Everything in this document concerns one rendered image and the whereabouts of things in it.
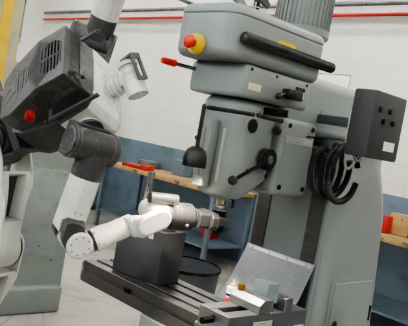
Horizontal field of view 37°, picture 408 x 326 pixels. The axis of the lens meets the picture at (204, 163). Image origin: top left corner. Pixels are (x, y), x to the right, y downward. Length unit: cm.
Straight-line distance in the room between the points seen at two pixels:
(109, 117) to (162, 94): 694
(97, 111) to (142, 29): 764
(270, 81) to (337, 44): 508
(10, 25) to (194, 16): 170
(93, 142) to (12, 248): 56
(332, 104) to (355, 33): 470
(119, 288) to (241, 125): 75
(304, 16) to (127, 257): 104
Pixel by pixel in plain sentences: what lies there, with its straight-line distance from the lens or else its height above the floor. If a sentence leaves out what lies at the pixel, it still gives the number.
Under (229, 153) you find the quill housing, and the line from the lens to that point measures 187.
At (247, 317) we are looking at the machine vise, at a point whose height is 102.
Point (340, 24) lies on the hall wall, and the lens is 701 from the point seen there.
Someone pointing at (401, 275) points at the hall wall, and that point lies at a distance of 633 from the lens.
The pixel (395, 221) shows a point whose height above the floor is 100.
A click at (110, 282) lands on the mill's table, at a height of 91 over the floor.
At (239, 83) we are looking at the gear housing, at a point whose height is 167.
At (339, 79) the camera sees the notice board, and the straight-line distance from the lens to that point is 685.
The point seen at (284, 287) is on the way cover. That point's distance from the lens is 223.
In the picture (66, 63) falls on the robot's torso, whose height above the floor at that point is 163.
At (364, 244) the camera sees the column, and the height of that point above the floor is 119.
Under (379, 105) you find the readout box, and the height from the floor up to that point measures 168.
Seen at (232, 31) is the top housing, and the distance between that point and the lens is 178.
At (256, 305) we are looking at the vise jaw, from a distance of 179.
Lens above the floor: 151
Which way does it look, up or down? 3 degrees down
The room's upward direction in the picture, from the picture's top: 10 degrees clockwise
